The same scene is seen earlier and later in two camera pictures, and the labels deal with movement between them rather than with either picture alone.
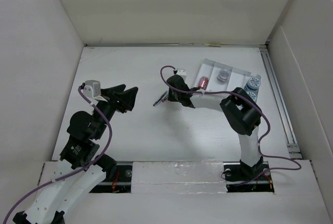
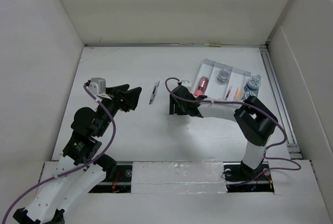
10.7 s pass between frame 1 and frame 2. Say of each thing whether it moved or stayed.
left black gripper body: stayed
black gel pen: moved
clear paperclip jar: stayed
